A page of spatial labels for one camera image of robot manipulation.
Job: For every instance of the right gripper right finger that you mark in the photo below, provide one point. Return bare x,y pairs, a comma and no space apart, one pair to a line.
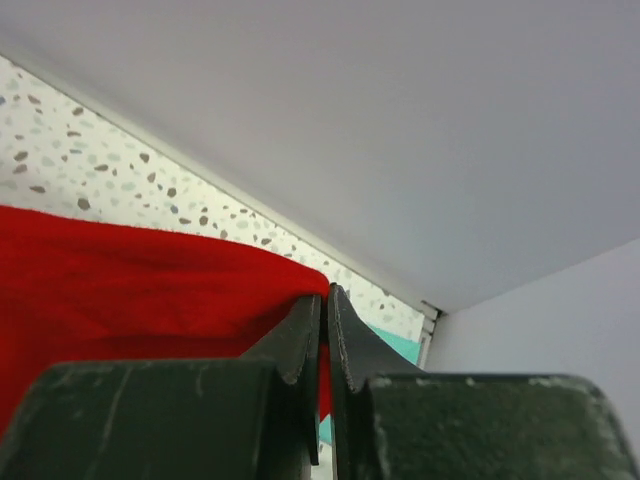
392,420

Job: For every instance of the red t shirt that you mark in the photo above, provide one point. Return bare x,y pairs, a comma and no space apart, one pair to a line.
74,290

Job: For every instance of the folded teal t shirt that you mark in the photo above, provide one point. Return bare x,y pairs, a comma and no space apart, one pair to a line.
408,349

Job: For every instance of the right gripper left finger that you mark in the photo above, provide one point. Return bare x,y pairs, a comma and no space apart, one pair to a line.
252,417

